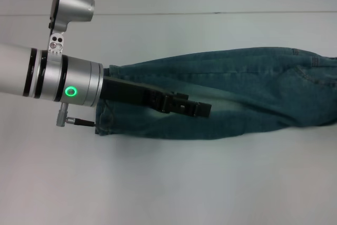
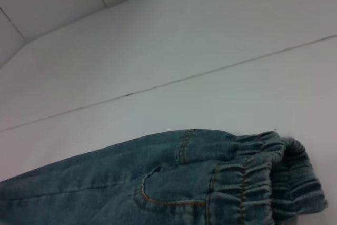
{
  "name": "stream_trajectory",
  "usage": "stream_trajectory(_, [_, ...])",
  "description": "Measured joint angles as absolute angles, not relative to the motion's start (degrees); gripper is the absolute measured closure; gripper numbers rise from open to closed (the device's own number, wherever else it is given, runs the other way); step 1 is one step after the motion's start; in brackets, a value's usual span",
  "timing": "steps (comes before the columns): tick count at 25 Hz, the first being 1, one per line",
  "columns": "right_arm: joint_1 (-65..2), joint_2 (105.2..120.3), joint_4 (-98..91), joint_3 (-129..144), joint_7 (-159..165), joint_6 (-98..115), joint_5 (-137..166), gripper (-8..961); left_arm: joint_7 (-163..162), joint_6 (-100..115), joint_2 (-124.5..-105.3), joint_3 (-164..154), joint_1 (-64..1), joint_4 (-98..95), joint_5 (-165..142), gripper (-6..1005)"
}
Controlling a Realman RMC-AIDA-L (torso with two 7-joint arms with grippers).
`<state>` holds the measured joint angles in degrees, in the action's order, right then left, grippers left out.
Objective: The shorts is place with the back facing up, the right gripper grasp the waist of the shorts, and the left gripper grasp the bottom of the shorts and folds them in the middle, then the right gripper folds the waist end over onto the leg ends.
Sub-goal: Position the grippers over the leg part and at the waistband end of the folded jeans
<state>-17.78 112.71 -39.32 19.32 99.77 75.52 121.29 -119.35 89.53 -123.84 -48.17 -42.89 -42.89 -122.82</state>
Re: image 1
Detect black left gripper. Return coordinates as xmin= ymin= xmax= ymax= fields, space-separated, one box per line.
xmin=101 ymin=75 xmax=212 ymax=119

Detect blue denim shorts basketball print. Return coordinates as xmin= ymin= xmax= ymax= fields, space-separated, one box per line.
xmin=94 ymin=47 xmax=337 ymax=141

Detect black cable with metal plug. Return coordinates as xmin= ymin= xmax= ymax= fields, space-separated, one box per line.
xmin=55 ymin=103 xmax=96 ymax=129

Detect silver camera mount bracket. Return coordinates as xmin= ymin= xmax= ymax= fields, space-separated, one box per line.
xmin=47 ymin=32 xmax=65 ymax=57

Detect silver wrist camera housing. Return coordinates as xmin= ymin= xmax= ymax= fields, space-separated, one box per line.
xmin=48 ymin=0 xmax=96 ymax=36

